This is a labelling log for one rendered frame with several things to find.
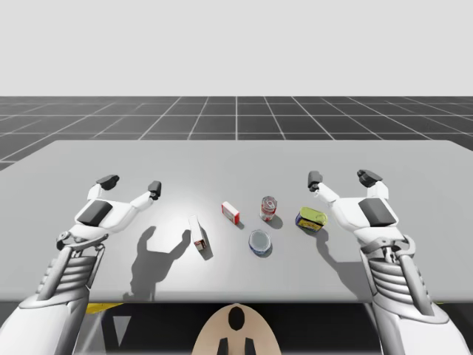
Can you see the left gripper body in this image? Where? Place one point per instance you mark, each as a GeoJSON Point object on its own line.
{"type": "Point", "coordinates": [100, 216]}

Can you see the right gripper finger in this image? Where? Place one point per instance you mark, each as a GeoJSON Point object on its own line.
{"type": "Point", "coordinates": [372, 183]}
{"type": "Point", "coordinates": [322, 188]}

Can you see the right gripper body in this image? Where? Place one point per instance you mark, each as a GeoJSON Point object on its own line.
{"type": "Point", "coordinates": [364, 216]}

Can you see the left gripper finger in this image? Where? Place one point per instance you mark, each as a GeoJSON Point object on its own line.
{"type": "Point", "coordinates": [105, 183]}
{"type": "Point", "coordinates": [146, 197]}

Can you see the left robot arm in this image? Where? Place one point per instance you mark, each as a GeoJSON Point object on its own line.
{"type": "Point", "coordinates": [55, 288]}

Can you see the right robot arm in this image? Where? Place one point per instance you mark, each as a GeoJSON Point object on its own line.
{"type": "Point", "coordinates": [403, 292]}

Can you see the green and blue rectangular can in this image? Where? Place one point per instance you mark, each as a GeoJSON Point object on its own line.
{"type": "Point", "coordinates": [311, 219]}

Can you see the red and white can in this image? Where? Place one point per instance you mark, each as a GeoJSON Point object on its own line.
{"type": "Point", "coordinates": [268, 209]}

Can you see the blue flat can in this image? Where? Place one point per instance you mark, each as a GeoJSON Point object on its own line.
{"type": "Point", "coordinates": [259, 242]}

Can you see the red and white carton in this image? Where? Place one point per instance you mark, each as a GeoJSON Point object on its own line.
{"type": "Point", "coordinates": [196, 233]}

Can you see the tan robot part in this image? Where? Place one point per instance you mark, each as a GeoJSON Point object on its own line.
{"type": "Point", "coordinates": [236, 331]}

